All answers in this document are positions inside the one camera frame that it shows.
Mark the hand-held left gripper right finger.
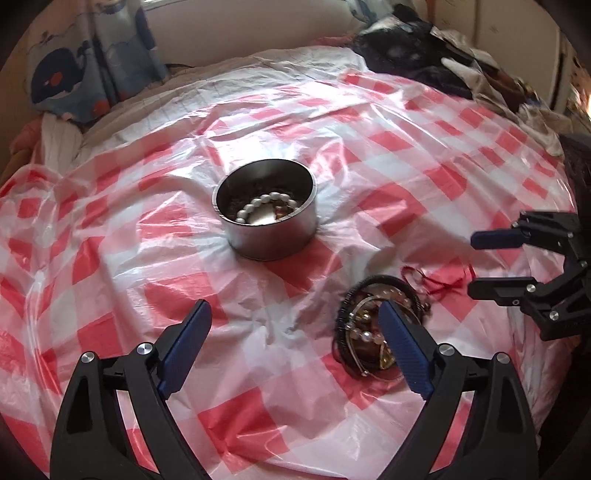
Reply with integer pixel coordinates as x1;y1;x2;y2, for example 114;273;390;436
379;301;541;480

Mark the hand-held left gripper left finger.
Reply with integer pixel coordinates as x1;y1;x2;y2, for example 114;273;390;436
50;299;213;480

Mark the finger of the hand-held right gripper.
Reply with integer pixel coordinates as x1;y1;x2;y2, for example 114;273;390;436
470;211;581;253
466;261;591;325

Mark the red string bracelet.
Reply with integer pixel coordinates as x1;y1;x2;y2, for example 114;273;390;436
401;264;476;301

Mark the pile of mixed jewelry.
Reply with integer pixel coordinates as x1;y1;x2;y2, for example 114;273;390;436
331;274;428;380

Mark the round metal tin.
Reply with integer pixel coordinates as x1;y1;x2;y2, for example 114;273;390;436
211;158;319;260

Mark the red checkered plastic tablecloth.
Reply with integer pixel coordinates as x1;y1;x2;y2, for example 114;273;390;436
0;46;583;480

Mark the pile of crumpled clothes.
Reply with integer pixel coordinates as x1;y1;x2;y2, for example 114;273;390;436
434;23;568;158

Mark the dark printed garment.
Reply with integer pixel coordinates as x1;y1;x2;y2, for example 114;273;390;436
353;6;476;100

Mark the white striped cloth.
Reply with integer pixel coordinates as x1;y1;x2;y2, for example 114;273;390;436
41;113;89;172

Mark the orange cloth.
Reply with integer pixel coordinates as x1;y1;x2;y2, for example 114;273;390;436
9;119;47;163

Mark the white bed sheet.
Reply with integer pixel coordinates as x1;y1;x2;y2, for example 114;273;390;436
78;46;370;148

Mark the whale print cloth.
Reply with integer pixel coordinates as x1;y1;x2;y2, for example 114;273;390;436
25;0;169;123

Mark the beige bed headboard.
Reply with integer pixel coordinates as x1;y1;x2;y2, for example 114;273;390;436
145;0;398;68

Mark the white bead bracelet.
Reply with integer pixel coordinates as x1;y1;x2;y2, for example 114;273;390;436
235;192;297;227

